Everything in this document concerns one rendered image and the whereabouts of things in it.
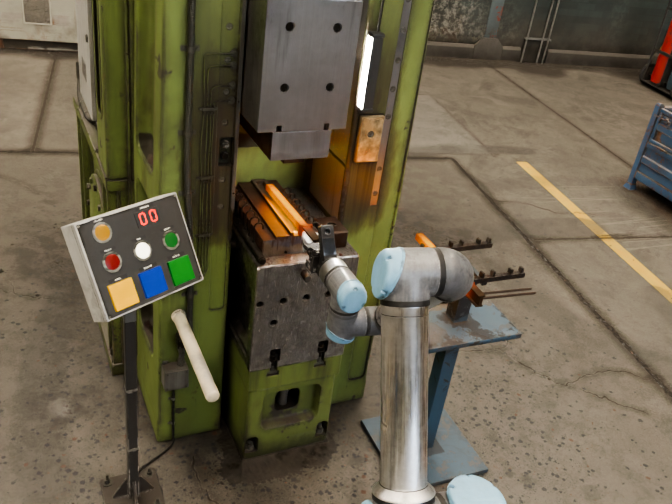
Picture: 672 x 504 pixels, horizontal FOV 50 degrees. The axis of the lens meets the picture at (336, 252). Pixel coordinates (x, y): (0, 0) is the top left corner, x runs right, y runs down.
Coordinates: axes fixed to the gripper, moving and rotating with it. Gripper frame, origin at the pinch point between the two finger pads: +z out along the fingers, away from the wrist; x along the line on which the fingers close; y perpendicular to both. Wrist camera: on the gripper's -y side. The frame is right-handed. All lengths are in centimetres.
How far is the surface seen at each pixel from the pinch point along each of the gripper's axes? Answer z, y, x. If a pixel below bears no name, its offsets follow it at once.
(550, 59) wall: 513, 103, 558
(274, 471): -8, 104, -4
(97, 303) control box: -18, 5, -69
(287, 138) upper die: 7.9, -29.7, -7.5
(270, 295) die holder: 1.0, 24.8, -10.2
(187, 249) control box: -4.1, -0.4, -41.0
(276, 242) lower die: 7.3, 7.8, -7.5
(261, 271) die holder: 1.2, 14.6, -14.4
